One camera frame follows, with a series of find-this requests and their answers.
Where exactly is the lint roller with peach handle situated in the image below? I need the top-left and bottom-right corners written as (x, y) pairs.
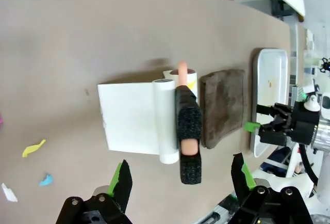
top-left (162, 60), bottom-right (203, 185)

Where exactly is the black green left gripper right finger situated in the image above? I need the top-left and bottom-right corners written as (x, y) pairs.
top-left (230, 153), bottom-right (309, 224)

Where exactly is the yellow paper scrap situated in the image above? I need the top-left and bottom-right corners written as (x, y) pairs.
top-left (22, 139), bottom-right (46, 158)

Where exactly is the brown cloth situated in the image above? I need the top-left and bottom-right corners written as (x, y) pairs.
top-left (200, 68), bottom-right (247, 149)

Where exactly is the blue paper scrap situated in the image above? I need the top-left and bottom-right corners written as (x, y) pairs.
top-left (39, 173), bottom-right (54, 186)

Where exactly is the white paper scrap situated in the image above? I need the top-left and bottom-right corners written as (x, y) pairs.
top-left (1, 183), bottom-right (18, 203)

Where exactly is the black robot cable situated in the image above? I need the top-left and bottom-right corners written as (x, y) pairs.
top-left (298, 142), bottom-right (319, 186)

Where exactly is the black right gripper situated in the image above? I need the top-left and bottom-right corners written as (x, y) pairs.
top-left (243, 101), bottom-right (320, 147)

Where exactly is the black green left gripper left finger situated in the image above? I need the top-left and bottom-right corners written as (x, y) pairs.
top-left (55, 159), bottom-right (134, 224)

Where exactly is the white folding stand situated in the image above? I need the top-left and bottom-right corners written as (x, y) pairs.
top-left (97, 78), bottom-right (180, 164)

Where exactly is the silver metal tray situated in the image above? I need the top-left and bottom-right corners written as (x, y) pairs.
top-left (251, 48), bottom-right (289, 158)

